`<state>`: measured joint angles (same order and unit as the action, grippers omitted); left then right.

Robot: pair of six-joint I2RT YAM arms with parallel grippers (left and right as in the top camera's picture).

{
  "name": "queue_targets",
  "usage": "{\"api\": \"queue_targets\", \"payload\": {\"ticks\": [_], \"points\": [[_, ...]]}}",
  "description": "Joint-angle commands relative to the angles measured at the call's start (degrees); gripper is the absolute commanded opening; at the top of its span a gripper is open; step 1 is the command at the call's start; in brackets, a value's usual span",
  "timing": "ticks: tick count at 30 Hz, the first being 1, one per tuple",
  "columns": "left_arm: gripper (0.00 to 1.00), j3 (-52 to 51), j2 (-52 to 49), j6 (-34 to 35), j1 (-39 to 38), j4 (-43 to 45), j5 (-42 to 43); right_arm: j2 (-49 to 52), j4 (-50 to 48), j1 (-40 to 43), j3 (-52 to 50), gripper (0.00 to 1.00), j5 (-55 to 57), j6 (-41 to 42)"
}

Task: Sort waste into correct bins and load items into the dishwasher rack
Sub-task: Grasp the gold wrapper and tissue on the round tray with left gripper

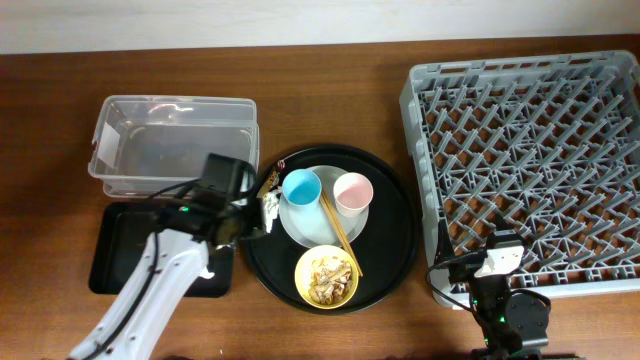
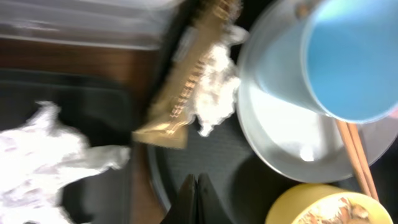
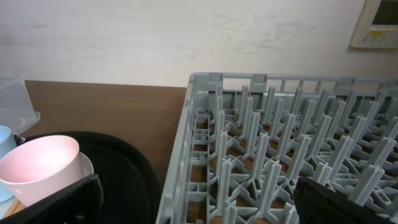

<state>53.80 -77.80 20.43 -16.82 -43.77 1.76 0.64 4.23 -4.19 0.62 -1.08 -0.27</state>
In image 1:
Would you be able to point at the pink plastic cup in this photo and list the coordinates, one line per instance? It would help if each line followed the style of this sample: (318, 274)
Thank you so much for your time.
(353, 192)

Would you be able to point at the grey dishwasher rack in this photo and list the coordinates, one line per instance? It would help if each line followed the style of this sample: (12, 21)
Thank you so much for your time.
(548, 143)

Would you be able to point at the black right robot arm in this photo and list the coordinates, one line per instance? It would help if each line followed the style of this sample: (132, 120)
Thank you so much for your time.
(513, 321)

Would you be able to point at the food scraps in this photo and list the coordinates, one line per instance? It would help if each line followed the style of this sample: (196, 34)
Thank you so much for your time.
(331, 280)

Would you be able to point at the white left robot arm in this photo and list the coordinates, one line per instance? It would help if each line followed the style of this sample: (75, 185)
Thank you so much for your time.
(170, 263)

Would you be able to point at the clear plastic bin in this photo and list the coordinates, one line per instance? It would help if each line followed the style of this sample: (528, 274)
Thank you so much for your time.
(145, 143)

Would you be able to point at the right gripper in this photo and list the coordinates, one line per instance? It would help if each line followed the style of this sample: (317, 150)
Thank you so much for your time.
(463, 268)

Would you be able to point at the white napkin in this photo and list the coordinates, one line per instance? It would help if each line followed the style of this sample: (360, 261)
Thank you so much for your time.
(270, 209)

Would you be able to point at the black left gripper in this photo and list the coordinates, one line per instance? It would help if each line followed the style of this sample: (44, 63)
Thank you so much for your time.
(250, 207)

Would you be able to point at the light blue plastic cup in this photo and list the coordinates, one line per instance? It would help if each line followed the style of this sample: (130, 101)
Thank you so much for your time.
(302, 187)

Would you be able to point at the grey round plate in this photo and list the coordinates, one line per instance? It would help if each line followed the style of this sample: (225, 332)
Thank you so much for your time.
(311, 227)

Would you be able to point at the brown snack wrapper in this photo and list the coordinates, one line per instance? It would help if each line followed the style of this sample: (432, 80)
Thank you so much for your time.
(272, 179)

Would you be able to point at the yellow bowl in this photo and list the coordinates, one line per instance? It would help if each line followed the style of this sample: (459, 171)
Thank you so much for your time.
(302, 276)

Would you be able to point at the black rectangular tray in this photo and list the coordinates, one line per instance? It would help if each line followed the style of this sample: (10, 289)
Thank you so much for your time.
(124, 230)

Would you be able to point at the black round tray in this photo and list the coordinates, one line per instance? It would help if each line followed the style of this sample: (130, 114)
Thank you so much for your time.
(385, 250)

